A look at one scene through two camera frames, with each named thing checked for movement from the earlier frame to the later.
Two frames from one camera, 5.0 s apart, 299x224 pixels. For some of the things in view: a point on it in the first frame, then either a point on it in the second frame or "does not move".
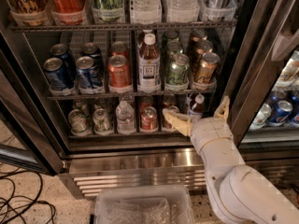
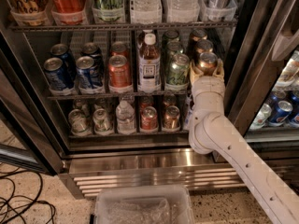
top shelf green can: [109, 5] does not move
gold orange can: [206, 71] does not move
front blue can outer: [57, 76] does not move
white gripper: [212, 132] to [207, 85]
